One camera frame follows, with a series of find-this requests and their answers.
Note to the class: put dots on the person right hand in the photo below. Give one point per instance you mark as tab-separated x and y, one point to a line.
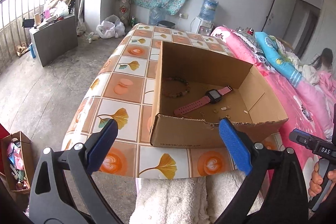
316	182

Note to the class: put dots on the white plastic bag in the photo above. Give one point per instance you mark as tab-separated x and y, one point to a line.
111	27

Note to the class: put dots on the child in pink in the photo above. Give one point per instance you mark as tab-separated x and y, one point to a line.
322	70

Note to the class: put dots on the pink floral blanket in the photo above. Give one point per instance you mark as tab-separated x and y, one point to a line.
307	106

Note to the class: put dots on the gold spring clip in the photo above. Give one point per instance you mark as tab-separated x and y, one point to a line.
225	108

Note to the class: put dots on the brown cardboard box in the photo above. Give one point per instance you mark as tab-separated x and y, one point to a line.
195	89

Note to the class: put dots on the pink strap smart watch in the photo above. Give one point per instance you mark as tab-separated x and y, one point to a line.
212	96

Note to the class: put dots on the blue water jug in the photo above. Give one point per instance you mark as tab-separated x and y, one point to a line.
208	9

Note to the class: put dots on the brown paper bag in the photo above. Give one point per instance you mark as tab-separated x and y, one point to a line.
18	162

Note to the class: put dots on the blue quilt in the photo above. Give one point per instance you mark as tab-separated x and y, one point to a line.
269	47

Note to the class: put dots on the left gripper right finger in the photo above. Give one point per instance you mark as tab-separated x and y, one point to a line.
286	198

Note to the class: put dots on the white fluffy towel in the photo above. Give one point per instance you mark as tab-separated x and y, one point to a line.
187	200

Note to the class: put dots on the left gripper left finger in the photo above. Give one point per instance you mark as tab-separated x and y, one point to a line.
50	198

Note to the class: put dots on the grey low cabinet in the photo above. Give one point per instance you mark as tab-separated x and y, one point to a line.
54	40

